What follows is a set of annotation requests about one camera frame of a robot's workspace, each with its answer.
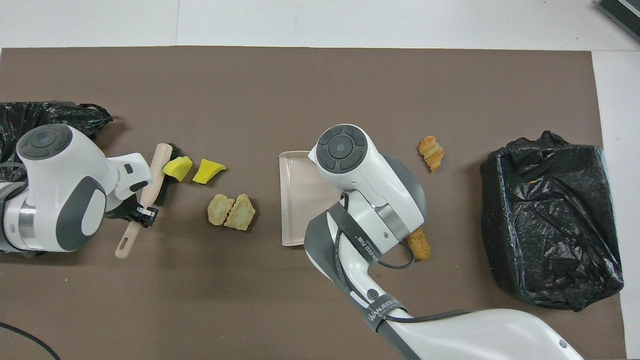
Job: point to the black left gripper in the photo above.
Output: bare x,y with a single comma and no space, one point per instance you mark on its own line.
125,210

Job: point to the yellow blocky sponge piece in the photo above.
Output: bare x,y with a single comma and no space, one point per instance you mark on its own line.
178,168

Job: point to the wooden hand brush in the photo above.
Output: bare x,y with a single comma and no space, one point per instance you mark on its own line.
161,157

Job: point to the torn bread chunk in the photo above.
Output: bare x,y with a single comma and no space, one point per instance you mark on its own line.
241,213
219,211

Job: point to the yellow sponge with green side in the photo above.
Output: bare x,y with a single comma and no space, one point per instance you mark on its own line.
206,171

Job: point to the beige plastic dustpan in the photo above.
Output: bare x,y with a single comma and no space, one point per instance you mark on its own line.
295,200

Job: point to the small brown bread roll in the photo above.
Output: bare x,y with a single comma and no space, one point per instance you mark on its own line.
420,246

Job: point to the golden croissant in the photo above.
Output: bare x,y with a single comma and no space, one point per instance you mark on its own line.
431,152

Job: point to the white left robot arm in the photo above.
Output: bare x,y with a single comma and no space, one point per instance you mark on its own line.
60,200

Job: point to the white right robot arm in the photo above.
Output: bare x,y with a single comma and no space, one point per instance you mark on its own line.
360,170

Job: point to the black trash bag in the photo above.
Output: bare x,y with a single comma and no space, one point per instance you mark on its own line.
75,117

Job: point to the black bag lined bin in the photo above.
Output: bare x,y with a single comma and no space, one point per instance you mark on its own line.
550,225

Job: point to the brown table mat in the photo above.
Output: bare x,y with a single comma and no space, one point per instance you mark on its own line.
300,85

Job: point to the dark ridged panel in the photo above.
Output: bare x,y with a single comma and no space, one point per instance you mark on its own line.
625,15

